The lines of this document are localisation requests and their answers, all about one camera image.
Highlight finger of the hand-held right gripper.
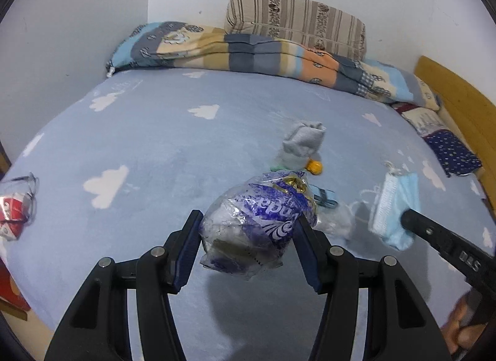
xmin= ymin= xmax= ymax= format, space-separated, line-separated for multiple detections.
xmin=400 ymin=209 xmax=452 ymax=259

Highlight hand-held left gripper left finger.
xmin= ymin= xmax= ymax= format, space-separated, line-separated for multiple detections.
xmin=44 ymin=210 xmax=204 ymax=361

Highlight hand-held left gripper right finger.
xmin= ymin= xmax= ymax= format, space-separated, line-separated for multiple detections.
xmin=293 ymin=217 xmax=452 ymax=361

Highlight blue face mask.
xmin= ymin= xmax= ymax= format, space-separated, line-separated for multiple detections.
xmin=358 ymin=159 xmax=421 ymax=251

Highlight clear purple printed plastic bag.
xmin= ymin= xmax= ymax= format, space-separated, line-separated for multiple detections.
xmin=198 ymin=169 xmax=320 ymax=282

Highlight grey sock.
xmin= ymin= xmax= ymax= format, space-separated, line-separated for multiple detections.
xmin=273 ymin=122 xmax=326 ymax=170

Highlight person's right hand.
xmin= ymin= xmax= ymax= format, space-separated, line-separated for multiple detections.
xmin=443 ymin=293 xmax=489 ymax=350

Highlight clear plastic wrapper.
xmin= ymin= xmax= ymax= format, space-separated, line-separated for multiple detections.
xmin=321 ymin=206 xmax=355 ymax=239

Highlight small blue grey wrapper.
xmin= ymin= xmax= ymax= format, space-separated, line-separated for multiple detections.
xmin=310 ymin=186 xmax=338 ymax=208

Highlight navy star pillow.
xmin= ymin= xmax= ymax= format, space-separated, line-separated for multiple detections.
xmin=424 ymin=129 xmax=483 ymax=177

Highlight blue cloud bed sheet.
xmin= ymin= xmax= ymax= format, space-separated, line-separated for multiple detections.
xmin=0 ymin=67 xmax=496 ymax=361

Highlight white red patterned pillow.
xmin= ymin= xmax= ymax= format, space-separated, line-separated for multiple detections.
xmin=391 ymin=101 xmax=450 ymax=137

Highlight wooden headboard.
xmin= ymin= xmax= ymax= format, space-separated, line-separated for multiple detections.
xmin=414 ymin=56 xmax=496 ymax=207

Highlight red white cigarette pack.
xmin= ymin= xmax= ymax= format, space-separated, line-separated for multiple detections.
xmin=0 ymin=219 xmax=22 ymax=241
xmin=0 ymin=195 xmax=33 ymax=222

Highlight red cardboard box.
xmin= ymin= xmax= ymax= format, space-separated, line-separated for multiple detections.
xmin=0 ymin=256 xmax=32 ymax=311

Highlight patchwork cartoon quilt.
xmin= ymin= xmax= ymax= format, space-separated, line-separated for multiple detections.
xmin=105 ymin=21 xmax=440 ymax=108

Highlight striped beige pillow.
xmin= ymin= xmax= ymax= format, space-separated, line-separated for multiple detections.
xmin=224 ymin=0 xmax=367 ymax=62

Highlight thin wire glasses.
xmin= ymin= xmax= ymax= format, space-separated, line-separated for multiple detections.
xmin=4 ymin=173 xmax=39 ymax=226

